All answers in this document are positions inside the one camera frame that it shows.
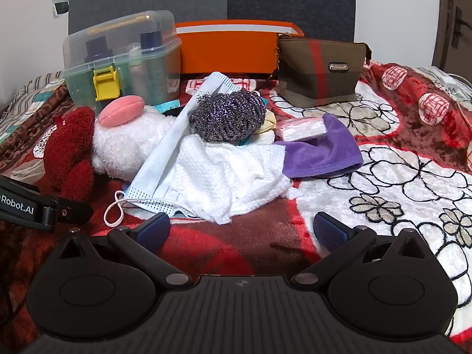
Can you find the white textured towel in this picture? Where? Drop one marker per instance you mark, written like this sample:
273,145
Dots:
225,177

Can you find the white cap bottle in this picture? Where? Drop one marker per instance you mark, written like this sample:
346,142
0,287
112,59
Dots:
135,70

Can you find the pink tissue packet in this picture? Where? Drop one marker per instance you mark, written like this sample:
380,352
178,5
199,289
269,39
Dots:
300,129

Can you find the olive pouch red stripe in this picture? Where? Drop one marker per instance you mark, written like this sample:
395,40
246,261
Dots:
317,70

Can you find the red floral printed blanket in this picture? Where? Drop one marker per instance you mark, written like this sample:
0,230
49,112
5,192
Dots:
398,177

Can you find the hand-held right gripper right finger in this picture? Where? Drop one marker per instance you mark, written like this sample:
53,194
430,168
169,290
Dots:
328,232

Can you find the steel wool scrubber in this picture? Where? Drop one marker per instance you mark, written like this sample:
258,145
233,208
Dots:
228,116

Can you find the plaid bed sheet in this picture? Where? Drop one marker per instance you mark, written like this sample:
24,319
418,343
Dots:
25,96

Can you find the blue face mask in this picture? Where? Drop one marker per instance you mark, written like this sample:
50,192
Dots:
158,166

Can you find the blue wet wipes packet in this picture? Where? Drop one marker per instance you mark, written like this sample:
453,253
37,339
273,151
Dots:
167,106

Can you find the purple cloth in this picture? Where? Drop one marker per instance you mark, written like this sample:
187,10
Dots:
320,155

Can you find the orange cardboard box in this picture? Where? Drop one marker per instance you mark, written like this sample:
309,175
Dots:
228,53

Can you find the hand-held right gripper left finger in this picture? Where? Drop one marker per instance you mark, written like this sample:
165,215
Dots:
155,228

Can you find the navy cap bottle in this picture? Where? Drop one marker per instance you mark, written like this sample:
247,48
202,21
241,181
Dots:
152,62

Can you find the white plush toy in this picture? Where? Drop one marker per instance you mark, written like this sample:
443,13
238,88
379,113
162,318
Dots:
125,143

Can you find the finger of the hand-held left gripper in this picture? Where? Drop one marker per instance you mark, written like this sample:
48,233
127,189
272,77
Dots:
72,213

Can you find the pale yellow cloth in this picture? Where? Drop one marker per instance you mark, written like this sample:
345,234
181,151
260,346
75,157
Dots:
266,123

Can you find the white charger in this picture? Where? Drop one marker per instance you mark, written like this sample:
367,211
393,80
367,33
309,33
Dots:
448,84

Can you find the clear storage box yellow latch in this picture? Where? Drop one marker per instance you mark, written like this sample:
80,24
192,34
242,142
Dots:
121,62

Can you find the brown patterned cloth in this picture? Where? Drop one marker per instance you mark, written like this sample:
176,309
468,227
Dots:
25,132

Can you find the red plush bear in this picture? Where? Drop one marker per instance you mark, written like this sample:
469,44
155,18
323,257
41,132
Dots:
70,147

